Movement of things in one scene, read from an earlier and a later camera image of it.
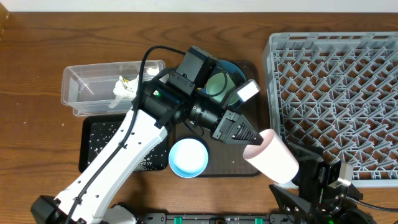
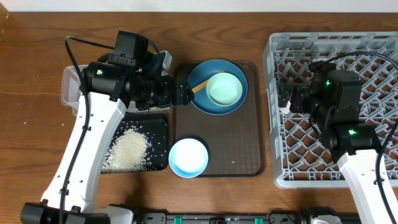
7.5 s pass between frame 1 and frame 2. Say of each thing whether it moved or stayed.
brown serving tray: stayed
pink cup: moved
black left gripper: moved
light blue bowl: stayed
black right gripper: moved
